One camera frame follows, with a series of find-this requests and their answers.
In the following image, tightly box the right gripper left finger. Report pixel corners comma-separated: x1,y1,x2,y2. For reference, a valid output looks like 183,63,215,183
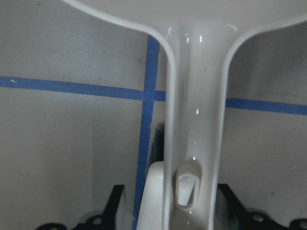
35,184,125,230

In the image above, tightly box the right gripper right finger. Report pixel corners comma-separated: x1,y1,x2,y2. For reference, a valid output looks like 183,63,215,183
217,184,307,230

